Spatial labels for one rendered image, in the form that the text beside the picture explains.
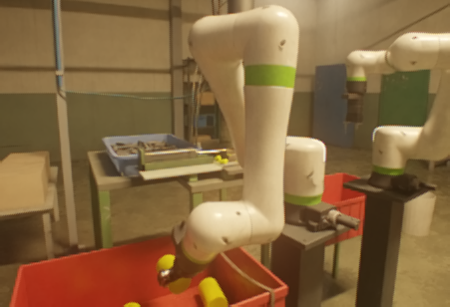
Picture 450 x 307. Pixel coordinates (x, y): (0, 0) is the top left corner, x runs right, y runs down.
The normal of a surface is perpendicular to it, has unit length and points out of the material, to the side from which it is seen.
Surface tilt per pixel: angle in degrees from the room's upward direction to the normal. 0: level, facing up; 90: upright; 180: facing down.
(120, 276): 90
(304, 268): 90
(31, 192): 90
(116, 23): 90
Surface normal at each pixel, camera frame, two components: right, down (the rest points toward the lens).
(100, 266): 0.47, 0.14
